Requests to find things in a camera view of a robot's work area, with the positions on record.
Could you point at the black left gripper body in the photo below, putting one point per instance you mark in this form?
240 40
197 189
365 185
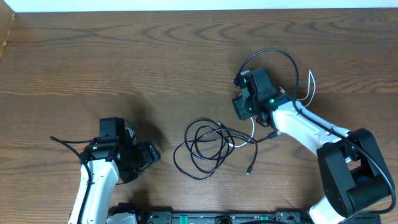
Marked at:
138 157

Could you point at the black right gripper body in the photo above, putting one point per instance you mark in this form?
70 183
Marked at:
245 108

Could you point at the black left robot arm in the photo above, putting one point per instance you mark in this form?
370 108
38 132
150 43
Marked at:
110 159

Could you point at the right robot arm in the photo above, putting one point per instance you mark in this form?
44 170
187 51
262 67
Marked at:
353 171

